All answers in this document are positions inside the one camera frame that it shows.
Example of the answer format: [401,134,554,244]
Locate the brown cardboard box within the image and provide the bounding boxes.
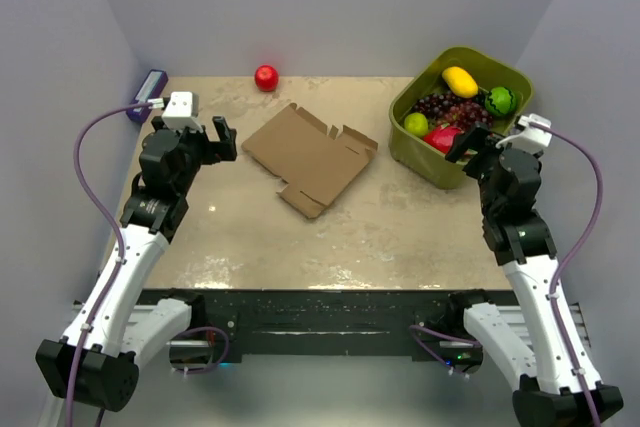
[242,103,378,219]

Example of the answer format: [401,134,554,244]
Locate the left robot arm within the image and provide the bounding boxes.
[36,116,237,421]

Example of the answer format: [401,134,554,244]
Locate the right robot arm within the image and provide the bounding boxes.
[445,115,624,426]

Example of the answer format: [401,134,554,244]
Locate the purple rectangular box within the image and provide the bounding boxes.
[126,69,168,124]

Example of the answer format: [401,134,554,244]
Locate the red dragon fruit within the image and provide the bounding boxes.
[423,124,462,154]

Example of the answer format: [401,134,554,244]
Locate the dark purple grapes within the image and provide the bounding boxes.
[411,91,494,131]

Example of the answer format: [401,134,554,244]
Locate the small green watermelon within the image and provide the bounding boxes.
[484,86,517,118]

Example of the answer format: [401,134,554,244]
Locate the olive green plastic bin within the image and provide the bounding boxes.
[388,46,534,190]

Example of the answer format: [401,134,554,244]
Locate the green lime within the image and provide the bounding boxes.
[403,112,430,138]

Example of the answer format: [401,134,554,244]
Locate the yellow mango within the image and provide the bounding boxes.
[442,66,479,98]

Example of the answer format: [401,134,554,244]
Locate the red apple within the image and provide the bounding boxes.
[254,64,279,92]

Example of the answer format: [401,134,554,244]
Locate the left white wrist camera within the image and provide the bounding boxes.
[161,91,203,132]

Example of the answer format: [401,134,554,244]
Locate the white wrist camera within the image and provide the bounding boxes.
[496,114,552,154]
[161,91,203,132]

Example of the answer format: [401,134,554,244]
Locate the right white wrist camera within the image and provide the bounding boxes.
[496,114,552,154]

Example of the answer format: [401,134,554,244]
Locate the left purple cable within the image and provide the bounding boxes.
[63,99,166,427]

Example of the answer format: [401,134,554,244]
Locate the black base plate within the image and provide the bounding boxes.
[134,288,521,366]

